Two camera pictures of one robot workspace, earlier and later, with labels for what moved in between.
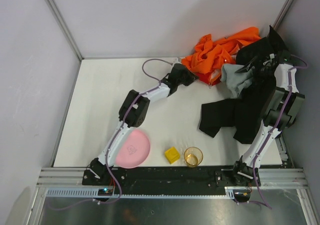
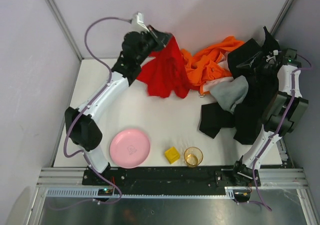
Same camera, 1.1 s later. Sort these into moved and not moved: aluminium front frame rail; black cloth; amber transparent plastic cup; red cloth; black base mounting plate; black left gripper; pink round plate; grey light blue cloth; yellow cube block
Moved: black left gripper; grey light blue cloth; red cloth
Not moved: amber transparent plastic cup; black base mounting plate; aluminium front frame rail; pink round plate; yellow cube block; black cloth
